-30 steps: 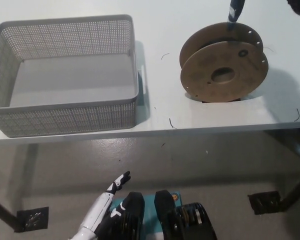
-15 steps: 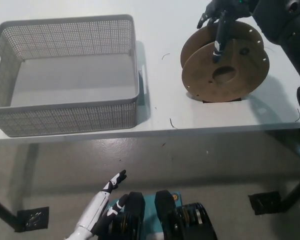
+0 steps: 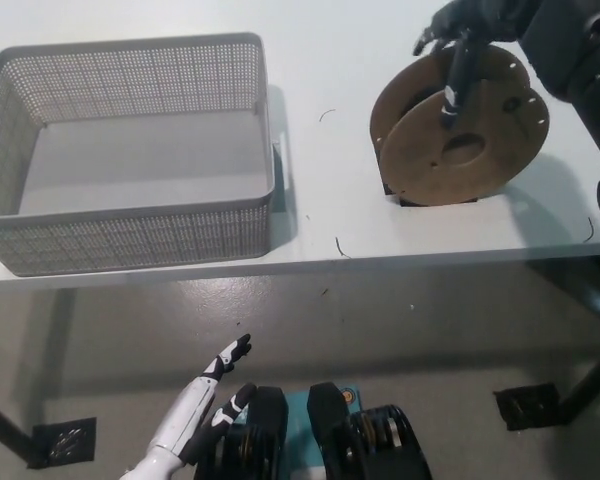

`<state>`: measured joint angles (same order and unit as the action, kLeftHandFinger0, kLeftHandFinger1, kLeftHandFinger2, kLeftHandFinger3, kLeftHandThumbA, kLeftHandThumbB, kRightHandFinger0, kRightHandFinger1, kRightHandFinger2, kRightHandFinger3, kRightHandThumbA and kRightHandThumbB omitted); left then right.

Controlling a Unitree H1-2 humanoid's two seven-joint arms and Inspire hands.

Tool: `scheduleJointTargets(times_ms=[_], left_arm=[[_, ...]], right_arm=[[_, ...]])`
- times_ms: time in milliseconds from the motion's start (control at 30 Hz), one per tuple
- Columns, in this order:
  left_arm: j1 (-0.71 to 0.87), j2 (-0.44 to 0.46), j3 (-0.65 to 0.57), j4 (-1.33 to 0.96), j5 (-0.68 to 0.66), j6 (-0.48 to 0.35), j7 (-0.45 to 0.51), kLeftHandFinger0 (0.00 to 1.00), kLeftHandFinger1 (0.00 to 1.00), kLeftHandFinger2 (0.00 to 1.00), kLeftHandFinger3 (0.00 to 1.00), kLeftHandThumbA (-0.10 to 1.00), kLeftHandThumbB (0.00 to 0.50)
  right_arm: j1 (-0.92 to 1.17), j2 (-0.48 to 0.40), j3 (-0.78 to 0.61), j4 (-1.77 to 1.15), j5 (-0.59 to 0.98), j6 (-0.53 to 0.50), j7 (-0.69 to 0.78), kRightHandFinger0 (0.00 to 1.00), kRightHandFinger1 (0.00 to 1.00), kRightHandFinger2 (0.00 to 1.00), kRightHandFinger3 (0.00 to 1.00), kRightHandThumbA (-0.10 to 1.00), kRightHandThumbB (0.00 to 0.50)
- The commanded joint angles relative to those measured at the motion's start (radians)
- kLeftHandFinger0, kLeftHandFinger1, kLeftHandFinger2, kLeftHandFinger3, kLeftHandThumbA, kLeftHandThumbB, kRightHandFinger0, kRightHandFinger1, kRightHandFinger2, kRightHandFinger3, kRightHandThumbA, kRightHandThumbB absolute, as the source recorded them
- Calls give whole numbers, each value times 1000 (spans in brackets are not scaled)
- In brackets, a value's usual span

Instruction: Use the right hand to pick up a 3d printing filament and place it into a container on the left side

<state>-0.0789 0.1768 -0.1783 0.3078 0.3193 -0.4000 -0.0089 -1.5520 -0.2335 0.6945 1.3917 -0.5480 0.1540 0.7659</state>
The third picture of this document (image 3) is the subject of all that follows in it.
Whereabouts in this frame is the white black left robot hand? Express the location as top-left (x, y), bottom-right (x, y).
top-left (122, 333), bottom-right (257, 480)

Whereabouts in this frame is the grey perforated plastic basket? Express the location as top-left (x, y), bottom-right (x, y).
top-left (0, 32), bottom-right (294, 278)

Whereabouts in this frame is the black teal robot body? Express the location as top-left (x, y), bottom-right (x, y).
top-left (194, 382), bottom-right (434, 480)

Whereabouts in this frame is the black table leg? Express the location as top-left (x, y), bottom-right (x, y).
top-left (0, 392), bottom-right (34, 451)
top-left (559, 344), bottom-right (600, 426)

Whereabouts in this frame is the brown cardboard filament spool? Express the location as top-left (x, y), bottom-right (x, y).
top-left (369, 42), bottom-right (551, 207)

